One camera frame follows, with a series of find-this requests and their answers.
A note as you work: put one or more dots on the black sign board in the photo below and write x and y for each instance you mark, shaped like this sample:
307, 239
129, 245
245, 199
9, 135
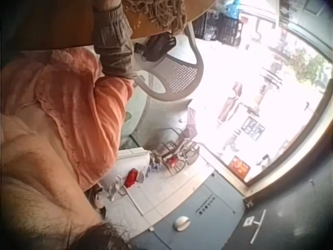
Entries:
252, 127

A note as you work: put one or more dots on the small red box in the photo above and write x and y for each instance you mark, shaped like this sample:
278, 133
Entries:
173, 161

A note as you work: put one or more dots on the white low table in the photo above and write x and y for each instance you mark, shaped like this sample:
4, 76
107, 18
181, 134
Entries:
135, 159

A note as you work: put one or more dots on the black goods rack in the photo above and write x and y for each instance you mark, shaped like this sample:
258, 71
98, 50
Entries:
221, 28

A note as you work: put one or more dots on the pink hanging cloth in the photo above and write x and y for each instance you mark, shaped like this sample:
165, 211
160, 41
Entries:
192, 125

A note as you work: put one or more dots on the person's right hand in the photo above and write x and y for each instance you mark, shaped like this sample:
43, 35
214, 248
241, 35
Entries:
110, 4

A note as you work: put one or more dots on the red plastic object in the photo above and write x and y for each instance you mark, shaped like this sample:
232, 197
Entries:
131, 177

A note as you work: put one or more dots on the clothes display stand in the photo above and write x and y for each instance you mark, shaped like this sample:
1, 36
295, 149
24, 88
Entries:
230, 104

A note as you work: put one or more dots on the orange sign board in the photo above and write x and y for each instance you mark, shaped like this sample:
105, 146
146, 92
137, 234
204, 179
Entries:
239, 168

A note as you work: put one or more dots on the blue grey floor mat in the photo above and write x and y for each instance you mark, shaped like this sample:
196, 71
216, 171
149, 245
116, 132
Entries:
213, 200

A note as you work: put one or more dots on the grey mesh plastic chair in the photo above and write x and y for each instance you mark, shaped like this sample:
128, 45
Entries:
182, 73

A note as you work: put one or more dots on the beige knitted yarn piece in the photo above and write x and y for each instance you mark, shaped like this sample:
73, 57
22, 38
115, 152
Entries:
158, 13

